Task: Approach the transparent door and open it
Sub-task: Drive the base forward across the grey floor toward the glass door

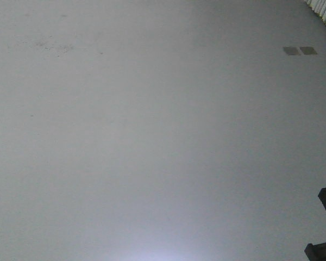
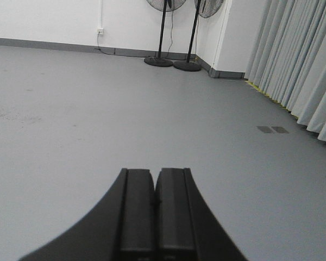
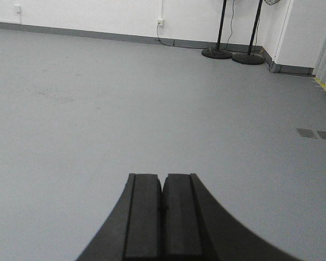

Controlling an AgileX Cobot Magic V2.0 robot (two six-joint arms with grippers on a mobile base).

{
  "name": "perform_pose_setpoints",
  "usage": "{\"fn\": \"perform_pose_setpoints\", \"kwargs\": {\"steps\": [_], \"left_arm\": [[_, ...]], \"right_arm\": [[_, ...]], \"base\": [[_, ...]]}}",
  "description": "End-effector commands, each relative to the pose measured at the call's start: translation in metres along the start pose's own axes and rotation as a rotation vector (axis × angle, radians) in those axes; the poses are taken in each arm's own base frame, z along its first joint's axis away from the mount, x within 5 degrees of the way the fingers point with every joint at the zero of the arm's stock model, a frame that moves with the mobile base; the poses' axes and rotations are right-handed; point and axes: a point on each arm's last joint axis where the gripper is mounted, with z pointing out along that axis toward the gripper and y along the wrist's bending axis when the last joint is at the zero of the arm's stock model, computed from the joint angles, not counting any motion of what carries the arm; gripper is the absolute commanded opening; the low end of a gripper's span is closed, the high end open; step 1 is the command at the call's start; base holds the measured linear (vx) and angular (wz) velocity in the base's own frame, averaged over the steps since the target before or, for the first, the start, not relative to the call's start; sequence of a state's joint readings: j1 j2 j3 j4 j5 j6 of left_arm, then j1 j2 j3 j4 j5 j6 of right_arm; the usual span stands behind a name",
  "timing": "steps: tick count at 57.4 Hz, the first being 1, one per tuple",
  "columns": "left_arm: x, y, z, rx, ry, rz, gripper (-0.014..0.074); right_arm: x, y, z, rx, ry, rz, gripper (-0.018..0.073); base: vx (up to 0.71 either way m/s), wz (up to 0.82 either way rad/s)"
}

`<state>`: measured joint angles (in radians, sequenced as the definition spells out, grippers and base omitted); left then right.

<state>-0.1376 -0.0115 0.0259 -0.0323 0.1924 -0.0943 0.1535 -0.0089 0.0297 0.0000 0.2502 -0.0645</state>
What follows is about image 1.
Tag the grey floor outlet plate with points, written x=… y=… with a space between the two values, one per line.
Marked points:
x=307 y=50
x=292 y=51

